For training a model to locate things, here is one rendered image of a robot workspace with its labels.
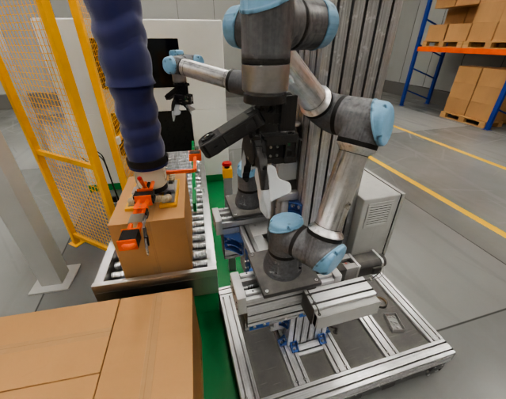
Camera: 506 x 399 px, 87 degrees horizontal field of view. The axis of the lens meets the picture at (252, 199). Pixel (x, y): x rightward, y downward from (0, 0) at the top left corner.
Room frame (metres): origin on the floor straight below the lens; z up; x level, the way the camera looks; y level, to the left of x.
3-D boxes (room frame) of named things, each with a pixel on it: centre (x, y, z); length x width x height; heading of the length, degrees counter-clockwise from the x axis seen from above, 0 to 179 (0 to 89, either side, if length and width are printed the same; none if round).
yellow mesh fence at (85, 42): (2.77, 1.32, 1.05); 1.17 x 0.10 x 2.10; 11
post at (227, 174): (1.77, 0.18, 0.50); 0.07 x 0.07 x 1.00; 11
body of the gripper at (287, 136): (0.47, -0.03, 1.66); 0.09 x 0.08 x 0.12; 106
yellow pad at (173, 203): (1.48, 0.52, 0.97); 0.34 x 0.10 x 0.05; 10
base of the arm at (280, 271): (0.75, -0.12, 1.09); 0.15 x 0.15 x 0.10
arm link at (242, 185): (1.24, 0.02, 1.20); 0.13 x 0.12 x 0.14; 152
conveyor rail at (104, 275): (2.19, 1.11, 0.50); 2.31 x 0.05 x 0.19; 11
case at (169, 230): (1.47, 0.63, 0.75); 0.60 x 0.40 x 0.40; 11
